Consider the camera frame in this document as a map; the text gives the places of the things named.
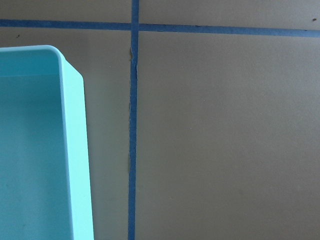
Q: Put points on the turquoise plastic bin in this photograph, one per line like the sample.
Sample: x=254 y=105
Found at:
x=45 y=191

